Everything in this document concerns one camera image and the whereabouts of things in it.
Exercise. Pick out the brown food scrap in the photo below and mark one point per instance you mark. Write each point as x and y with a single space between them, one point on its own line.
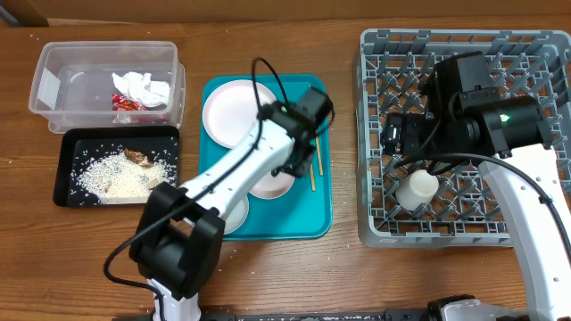
138 158

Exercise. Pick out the clear plastic bin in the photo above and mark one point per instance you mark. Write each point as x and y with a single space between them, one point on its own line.
74 83

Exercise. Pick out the wooden chopstick right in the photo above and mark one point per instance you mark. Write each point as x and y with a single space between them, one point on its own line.
319 156

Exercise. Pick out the grey dishwasher rack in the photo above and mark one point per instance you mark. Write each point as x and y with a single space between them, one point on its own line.
390 65

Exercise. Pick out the wooden chopstick left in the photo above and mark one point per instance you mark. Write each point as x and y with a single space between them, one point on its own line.
312 175

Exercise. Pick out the white tissue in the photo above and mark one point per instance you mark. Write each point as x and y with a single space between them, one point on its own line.
140 88

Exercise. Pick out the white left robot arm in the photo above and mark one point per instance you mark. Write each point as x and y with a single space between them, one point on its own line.
180 233

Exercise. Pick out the large white plate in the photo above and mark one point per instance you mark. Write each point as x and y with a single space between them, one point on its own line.
230 112

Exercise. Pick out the pile of white rice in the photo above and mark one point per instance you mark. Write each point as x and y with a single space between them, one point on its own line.
105 177

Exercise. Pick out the black waste tray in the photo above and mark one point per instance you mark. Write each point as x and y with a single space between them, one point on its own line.
82 147

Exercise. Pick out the grey bowl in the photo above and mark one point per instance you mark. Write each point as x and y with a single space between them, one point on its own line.
237 216

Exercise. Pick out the white cup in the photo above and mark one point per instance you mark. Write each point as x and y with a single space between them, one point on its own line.
416 189

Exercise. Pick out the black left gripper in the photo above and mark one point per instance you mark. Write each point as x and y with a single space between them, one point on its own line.
303 163

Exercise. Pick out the black rail at table edge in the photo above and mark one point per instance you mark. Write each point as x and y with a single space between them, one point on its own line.
432 312

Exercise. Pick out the wooden chopstick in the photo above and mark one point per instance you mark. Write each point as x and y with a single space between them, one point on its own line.
312 175
319 156

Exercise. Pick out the red snack wrapper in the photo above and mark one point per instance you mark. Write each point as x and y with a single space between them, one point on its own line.
122 103

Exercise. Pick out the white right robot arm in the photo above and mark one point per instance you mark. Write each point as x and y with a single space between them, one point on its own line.
510 143

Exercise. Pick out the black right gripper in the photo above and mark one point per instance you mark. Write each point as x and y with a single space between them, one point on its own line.
412 125

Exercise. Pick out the teal plastic tray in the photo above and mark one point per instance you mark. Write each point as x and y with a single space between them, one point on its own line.
298 214

